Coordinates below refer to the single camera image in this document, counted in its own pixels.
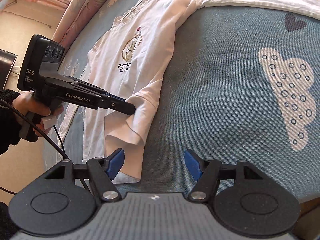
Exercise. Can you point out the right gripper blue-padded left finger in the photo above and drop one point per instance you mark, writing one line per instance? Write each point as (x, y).
(102, 171)

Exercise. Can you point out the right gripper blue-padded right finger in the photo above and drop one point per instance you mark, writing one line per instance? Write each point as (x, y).
(206, 175)

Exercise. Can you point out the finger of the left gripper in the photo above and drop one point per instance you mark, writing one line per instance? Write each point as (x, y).
(118, 105)
(110, 97)

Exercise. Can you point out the white long-sleeve sweatshirt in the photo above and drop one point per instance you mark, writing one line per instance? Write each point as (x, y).
(140, 62)

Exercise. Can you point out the black fleece sleeve forearm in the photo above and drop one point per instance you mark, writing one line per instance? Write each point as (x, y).
(10, 127)

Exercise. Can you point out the person's left hand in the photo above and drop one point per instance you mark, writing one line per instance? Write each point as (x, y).
(25, 103)

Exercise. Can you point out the black flat monitor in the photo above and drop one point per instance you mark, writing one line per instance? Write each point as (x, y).
(7, 61)

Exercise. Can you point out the blue patterned bed sheet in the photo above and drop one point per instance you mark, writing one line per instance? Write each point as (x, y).
(225, 92)

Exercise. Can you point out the pink floral quilt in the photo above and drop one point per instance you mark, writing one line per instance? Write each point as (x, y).
(75, 18)

